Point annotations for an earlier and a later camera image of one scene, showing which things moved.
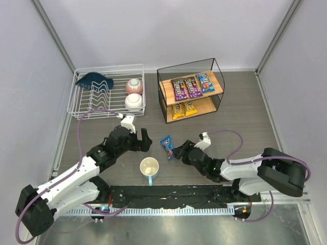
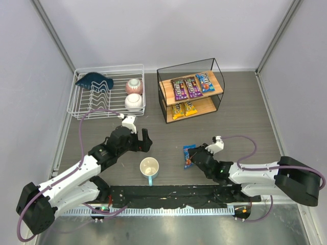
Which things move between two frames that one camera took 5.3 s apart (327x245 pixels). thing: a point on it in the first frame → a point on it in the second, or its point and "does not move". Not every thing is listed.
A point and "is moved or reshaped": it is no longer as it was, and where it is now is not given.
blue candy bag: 206,84 does not move
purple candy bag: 179,89 does not move
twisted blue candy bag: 166,143 is moved or reshaped
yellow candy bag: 178,109 does not move
